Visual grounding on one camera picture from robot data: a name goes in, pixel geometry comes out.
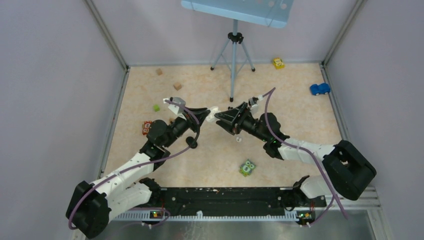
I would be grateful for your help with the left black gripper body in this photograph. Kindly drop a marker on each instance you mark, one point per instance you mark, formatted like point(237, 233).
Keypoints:
point(179, 126)

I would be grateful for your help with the light blue tripod stand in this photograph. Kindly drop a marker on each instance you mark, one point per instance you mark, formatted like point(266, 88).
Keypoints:
point(235, 38)

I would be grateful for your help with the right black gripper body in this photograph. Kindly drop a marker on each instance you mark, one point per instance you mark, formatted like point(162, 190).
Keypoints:
point(250, 125)

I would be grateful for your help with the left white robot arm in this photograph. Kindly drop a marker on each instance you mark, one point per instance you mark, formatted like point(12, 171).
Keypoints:
point(93, 205)

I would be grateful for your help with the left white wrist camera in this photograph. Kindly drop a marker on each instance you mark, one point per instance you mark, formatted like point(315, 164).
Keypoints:
point(175, 104)

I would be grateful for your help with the blue toy car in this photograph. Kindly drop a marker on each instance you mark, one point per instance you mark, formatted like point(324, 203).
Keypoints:
point(320, 89)

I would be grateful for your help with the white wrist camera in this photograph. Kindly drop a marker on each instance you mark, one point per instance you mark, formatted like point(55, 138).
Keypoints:
point(175, 104)
point(253, 102)

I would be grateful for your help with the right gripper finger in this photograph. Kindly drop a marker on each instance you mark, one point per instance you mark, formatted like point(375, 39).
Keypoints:
point(228, 128)
point(228, 118)

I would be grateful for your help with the black earbud charging case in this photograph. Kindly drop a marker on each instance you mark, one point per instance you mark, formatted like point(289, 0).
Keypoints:
point(191, 142)

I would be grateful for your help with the green owl number block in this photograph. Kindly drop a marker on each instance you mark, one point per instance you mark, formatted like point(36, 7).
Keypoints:
point(247, 168)

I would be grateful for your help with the white earbud charging case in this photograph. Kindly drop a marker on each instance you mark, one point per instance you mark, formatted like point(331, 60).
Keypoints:
point(211, 116)

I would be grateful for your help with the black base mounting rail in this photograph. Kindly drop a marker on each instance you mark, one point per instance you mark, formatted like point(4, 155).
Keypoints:
point(231, 201)

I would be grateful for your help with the small green cube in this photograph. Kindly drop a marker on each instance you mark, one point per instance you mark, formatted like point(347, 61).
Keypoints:
point(156, 108)

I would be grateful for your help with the orange red animal block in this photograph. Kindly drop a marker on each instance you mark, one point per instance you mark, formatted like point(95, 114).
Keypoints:
point(146, 126)

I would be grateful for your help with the wooden cube block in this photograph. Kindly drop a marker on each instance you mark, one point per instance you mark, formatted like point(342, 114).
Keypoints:
point(177, 86)

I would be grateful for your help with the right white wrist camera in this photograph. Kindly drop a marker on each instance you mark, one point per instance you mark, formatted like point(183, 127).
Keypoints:
point(253, 102)

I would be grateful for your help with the light blue perforated board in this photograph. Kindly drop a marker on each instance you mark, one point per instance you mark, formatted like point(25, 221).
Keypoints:
point(270, 13)

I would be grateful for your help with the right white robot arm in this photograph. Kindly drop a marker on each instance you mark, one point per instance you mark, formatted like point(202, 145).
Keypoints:
point(343, 169)

